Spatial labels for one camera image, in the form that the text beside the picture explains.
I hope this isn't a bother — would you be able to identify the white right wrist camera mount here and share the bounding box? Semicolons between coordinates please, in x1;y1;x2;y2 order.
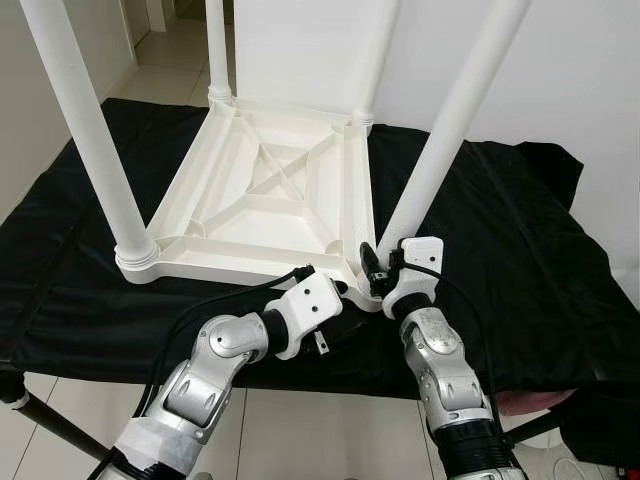
383;236;446;319

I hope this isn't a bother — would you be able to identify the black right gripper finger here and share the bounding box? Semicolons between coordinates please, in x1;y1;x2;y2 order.
357;241;387;292

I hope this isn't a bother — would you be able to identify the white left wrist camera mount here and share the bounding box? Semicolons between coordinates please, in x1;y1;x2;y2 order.
265;270;343;361

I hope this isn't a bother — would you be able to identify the black metal stand leg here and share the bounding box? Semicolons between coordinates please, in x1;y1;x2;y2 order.
500;405;571;446
0;375;101;461

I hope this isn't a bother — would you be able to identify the pink stool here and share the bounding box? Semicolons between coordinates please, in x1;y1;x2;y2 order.
495;390;579;416

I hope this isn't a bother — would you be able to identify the black cloth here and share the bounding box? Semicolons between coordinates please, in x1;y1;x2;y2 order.
0;98;640;466

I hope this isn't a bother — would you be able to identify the white plastic table top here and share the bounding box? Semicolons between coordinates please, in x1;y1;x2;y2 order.
115;98;386;313

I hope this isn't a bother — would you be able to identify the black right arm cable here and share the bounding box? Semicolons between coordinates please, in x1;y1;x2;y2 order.
400;262;496;401

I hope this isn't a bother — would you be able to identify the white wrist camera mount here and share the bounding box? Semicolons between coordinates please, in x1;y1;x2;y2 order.
383;236;446;319
265;270;343;361

